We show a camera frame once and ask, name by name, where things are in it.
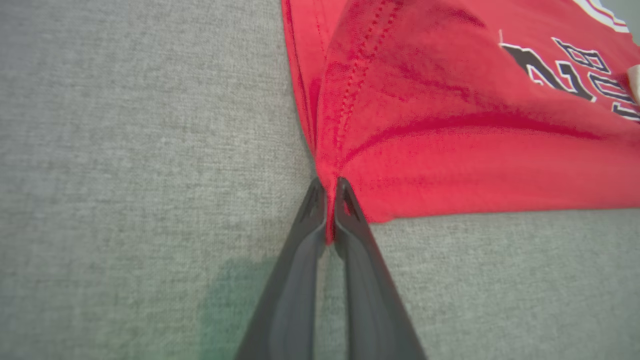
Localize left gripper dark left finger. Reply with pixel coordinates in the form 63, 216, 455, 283
235, 177, 328, 360

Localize red basketball jersey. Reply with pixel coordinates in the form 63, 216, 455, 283
281, 0, 640, 246

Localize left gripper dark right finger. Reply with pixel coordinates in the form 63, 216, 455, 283
332, 176, 428, 360

